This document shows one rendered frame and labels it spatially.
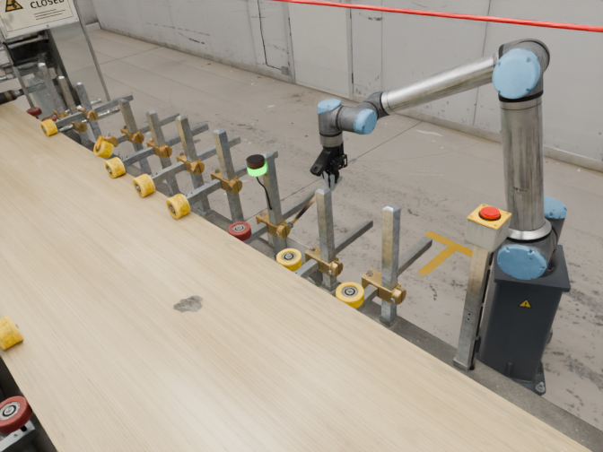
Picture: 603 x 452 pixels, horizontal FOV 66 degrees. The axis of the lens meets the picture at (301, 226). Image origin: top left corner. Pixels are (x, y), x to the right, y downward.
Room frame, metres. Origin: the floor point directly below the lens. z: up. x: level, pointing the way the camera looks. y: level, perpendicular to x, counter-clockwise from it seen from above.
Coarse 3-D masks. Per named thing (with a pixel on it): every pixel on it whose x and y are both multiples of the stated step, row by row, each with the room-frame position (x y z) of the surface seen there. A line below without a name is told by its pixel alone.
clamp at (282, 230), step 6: (258, 216) 1.43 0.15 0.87; (264, 216) 1.43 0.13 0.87; (258, 222) 1.43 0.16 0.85; (264, 222) 1.40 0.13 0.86; (270, 222) 1.38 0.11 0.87; (282, 222) 1.38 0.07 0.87; (270, 228) 1.38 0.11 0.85; (276, 228) 1.35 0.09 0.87; (282, 228) 1.35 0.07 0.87; (288, 228) 1.36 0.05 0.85; (276, 234) 1.34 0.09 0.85; (282, 234) 1.34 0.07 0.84; (288, 234) 1.36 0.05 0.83
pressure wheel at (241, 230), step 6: (234, 222) 1.36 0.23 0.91; (240, 222) 1.35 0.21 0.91; (246, 222) 1.35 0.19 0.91; (228, 228) 1.33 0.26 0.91; (234, 228) 1.33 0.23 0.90; (240, 228) 1.32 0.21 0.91; (246, 228) 1.32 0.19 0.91; (234, 234) 1.29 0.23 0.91; (240, 234) 1.29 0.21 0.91; (246, 234) 1.29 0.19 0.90; (240, 240) 1.29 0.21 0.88
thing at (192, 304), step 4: (192, 296) 1.00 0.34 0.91; (196, 296) 1.00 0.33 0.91; (180, 300) 0.99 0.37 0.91; (184, 300) 0.98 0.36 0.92; (188, 300) 0.98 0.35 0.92; (192, 300) 0.98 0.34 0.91; (196, 300) 0.99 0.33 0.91; (200, 300) 0.99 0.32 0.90; (176, 304) 0.97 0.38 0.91; (180, 304) 0.98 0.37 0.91; (184, 304) 0.97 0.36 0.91; (188, 304) 0.97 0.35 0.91; (192, 304) 0.96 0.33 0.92; (196, 304) 0.96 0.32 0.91; (200, 304) 0.97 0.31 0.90; (176, 308) 0.96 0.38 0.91; (180, 308) 0.96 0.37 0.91; (184, 308) 0.96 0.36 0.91; (188, 308) 0.96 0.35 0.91; (192, 308) 0.96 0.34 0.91; (196, 308) 0.96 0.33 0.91; (200, 308) 0.96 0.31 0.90
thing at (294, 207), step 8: (312, 192) 1.58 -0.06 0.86; (296, 200) 1.53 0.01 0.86; (304, 200) 1.52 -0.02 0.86; (288, 208) 1.48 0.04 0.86; (296, 208) 1.49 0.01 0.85; (288, 216) 1.46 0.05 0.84; (264, 224) 1.39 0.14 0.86; (256, 232) 1.35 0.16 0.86; (264, 232) 1.38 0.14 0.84; (248, 240) 1.32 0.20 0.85
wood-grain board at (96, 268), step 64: (0, 128) 2.57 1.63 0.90; (0, 192) 1.80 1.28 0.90; (64, 192) 1.74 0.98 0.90; (128, 192) 1.68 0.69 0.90; (0, 256) 1.32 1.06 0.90; (64, 256) 1.28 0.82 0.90; (128, 256) 1.24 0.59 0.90; (192, 256) 1.20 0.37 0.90; (256, 256) 1.16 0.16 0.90; (64, 320) 0.97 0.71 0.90; (128, 320) 0.94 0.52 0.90; (192, 320) 0.91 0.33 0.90; (256, 320) 0.89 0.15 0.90; (320, 320) 0.86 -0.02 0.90; (64, 384) 0.75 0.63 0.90; (128, 384) 0.73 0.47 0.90; (192, 384) 0.70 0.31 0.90; (256, 384) 0.68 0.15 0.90; (320, 384) 0.66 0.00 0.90; (384, 384) 0.64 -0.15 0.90; (448, 384) 0.63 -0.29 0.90; (64, 448) 0.58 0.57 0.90; (128, 448) 0.56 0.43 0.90; (192, 448) 0.54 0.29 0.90; (256, 448) 0.53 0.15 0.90; (320, 448) 0.51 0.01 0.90; (384, 448) 0.49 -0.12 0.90; (448, 448) 0.48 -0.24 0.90; (512, 448) 0.46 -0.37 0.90; (576, 448) 0.45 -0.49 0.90
